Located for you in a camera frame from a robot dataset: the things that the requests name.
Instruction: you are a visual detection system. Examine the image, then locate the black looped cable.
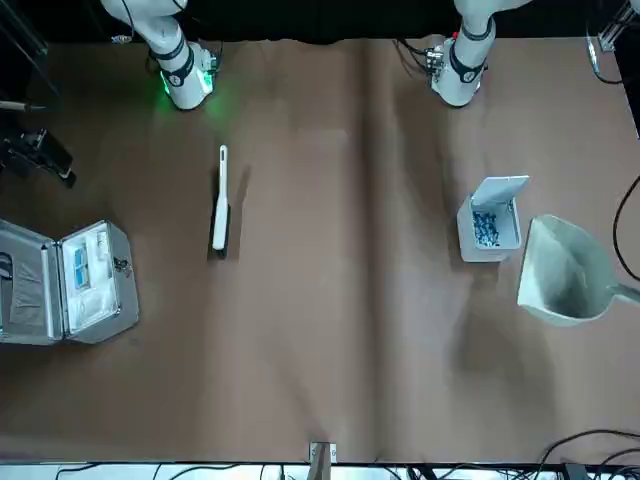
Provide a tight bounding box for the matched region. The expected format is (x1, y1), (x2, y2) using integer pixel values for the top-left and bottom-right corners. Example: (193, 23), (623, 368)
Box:
(542, 427), (640, 469)

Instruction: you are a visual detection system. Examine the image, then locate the grey plastic dustpan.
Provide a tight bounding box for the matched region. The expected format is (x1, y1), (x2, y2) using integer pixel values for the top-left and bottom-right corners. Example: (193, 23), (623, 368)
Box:
(516, 214), (640, 330)

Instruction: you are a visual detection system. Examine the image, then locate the blue white medicine box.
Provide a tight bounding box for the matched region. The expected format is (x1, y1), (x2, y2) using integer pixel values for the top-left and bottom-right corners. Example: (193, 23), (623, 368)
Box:
(73, 247), (93, 291)

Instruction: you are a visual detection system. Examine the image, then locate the white trash can with lid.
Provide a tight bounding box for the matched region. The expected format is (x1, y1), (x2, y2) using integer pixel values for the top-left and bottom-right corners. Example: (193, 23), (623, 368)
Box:
(456, 174), (531, 263)

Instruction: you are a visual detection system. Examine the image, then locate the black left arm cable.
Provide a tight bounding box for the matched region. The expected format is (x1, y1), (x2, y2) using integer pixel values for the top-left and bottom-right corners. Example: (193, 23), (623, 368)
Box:
(612, 173), (640, 282)

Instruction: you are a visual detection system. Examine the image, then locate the metal post bracket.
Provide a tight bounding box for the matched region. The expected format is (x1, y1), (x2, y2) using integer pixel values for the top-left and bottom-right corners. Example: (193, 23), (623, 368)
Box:
(308, 440), (338, 480)

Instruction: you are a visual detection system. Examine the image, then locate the aluminium frame strut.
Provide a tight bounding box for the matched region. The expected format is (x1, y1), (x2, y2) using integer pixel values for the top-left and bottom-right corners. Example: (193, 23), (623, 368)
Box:
(597, 12), (632, 53)

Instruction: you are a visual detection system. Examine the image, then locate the arm cable silver connector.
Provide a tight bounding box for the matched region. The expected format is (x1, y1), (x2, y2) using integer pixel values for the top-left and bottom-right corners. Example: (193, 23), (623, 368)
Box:
(586, 37), (626, 85)
(0, 99), (49, 113)

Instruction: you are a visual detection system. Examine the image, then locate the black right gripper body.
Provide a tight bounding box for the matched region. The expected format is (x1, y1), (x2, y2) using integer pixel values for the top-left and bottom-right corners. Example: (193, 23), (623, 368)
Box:
(0, 127), (51, 179)

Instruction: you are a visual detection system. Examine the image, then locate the left arm cable silver connector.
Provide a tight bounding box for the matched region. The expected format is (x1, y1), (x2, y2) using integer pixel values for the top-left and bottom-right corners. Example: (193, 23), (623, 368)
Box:
(586, 37), (626, 85)

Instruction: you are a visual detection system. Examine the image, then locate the right arm cable silver connector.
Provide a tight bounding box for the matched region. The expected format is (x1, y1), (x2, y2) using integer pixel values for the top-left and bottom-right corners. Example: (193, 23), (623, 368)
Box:
(0, 99), (49, 113)

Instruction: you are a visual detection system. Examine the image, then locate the blue white capsule pile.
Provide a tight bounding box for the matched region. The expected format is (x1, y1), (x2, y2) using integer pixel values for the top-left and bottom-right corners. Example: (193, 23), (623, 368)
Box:
(471, 209), (503, 249)

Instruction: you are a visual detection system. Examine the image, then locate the open aluminium case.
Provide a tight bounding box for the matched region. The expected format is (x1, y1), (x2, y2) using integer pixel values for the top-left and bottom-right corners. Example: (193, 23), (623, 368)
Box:
(0, 218), (141, 346)

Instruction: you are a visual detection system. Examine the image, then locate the white hand brush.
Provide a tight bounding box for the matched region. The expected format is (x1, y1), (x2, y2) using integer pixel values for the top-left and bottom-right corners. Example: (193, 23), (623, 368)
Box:
(207, 144), (232, 261)

